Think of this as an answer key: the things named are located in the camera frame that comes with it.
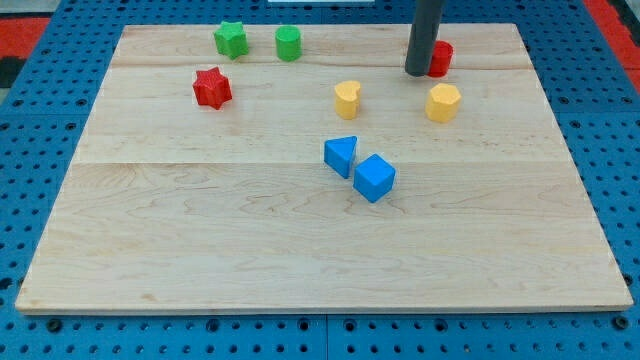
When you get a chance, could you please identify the red star block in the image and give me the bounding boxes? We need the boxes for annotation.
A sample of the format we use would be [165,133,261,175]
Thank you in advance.
[192,67,233,110]

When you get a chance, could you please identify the blue cube block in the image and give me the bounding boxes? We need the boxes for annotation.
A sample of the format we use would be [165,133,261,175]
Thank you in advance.
[353,154,396,203]

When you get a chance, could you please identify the yellow hexagon block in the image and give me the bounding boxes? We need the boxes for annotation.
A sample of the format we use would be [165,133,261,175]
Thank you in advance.
[425,83,462,123]

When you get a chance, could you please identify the light wooden board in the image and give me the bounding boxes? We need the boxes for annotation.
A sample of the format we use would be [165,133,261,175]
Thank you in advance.
[15,23,633,315]

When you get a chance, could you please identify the green cylinder block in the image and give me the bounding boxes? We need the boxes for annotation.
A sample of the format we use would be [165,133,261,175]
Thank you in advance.
[275,25,302,62]

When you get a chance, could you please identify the blue triangle block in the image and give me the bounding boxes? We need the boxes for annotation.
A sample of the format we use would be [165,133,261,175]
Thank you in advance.
[324,136,358,179]

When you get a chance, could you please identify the green star block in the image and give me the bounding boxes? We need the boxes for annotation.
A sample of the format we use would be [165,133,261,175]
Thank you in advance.
[213,21,249,60]

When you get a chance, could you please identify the yellow heart block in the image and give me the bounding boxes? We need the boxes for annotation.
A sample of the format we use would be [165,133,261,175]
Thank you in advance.
[334,80,361,120]

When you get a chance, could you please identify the red cylinder block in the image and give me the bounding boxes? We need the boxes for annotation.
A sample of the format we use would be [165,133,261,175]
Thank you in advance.
[427,40,454,78]

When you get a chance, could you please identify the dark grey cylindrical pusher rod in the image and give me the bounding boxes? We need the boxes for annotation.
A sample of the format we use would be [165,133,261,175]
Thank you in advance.
[404,0,445,77]

